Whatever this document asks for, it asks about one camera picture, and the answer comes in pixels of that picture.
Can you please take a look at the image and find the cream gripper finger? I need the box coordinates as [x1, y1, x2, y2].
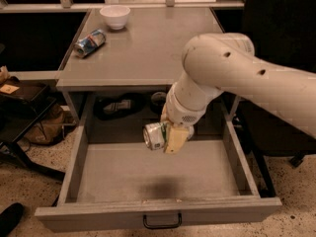
[160, 106, 169, 121]
[164, 124, 190, 154]

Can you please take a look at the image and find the black tape roll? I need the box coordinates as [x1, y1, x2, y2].
[150, 92, 167, 114]

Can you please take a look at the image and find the black shoe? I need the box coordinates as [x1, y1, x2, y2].
[0, 202, 24, 237]

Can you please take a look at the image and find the open grey top drawer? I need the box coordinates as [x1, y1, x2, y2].
[34, 92, 283, 233]

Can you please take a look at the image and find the black bag with strap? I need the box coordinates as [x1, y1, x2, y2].
[93, 93, 146, 120]

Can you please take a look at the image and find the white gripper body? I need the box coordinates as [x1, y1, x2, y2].
[164, 94, 205, 139]

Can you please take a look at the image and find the black office chair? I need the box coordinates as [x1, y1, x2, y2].
[226, 0, 316, 198]

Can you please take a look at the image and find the green white 7up can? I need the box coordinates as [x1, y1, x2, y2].
[143, 121, 170, 150]

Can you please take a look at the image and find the brown bag on floor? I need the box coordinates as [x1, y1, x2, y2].
[25, 104, 74, 145]

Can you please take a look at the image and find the black side table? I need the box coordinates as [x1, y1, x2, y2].
[0, 78, 64, 181]

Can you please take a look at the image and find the white bowl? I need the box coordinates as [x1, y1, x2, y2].
[100, 5, 130, 30]

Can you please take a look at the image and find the blue pepsi can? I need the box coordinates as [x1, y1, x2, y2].
[74, 29, 106, 58]

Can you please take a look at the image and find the black drawer handle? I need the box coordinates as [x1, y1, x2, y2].
[142, 213, 183, 230]

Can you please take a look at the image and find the grey drawer cabinet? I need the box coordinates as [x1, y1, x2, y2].
[55, 6, 252, 145]

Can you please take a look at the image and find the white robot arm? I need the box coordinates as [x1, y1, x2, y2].
[161, 34, 316, 153]

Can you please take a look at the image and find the yellow sticky note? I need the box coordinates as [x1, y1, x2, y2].
[0, 84, 18, 94]

